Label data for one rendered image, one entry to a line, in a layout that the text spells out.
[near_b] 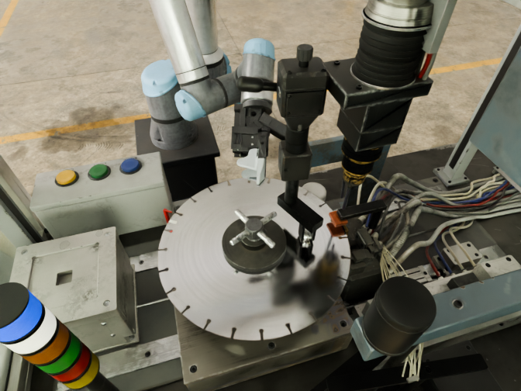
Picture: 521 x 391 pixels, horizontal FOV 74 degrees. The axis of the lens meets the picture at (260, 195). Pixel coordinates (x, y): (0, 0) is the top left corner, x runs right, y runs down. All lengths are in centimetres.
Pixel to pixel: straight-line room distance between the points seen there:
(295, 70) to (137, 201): 54
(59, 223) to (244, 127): 47
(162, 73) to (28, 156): 173
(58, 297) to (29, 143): 213
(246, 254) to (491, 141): 37
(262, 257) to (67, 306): 33
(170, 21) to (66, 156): 179
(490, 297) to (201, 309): 39
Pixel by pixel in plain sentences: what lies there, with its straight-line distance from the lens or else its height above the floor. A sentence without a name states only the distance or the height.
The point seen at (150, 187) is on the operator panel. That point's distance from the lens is 82.
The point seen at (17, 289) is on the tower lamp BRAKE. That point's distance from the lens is 40.
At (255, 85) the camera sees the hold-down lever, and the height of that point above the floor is 121.
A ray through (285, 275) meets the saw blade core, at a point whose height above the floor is 95.
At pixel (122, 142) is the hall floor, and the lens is 249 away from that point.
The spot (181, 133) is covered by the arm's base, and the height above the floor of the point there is 80.
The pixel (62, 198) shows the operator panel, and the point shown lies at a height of 90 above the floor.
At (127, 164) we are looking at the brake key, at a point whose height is 91.
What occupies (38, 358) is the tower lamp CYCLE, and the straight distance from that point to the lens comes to 45.
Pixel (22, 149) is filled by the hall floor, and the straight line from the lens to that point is 274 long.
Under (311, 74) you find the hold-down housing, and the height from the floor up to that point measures 125.
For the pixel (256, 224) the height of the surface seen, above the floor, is 100.
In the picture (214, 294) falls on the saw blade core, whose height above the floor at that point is 95.
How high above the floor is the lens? 145
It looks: 47 degrees down
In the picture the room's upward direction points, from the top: straight up
